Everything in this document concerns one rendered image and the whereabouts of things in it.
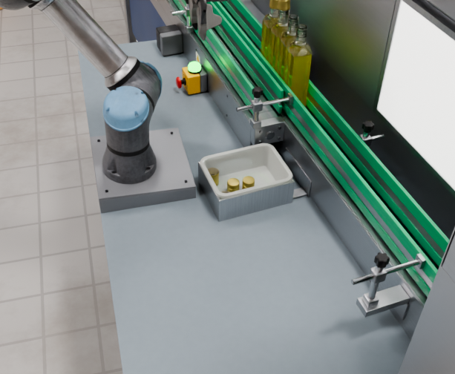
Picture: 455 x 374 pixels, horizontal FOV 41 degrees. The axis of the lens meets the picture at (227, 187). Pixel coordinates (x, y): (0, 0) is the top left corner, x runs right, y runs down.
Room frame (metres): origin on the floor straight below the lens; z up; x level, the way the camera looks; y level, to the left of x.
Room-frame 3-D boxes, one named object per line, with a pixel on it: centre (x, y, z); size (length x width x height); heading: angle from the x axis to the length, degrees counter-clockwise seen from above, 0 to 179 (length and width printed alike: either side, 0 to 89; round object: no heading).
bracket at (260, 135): (1.42, -0.12, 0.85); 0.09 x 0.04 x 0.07; 112
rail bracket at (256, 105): (1.41, -0.10, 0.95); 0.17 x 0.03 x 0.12; 112
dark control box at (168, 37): (2.04, 0.23, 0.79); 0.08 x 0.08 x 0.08; 22
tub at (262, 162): (1.26, -0.05, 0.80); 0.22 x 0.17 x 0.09; 112
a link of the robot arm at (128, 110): (1.31, 0.27, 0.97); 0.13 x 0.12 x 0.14; 173
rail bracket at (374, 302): (0.81, -0.34, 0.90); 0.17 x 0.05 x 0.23; 112
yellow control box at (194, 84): (1.78, 0.12, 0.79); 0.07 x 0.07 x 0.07; 22
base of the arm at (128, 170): (1.30, 0.27, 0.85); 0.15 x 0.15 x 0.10
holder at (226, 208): (1.27, -0.08, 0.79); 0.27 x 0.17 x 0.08; 112
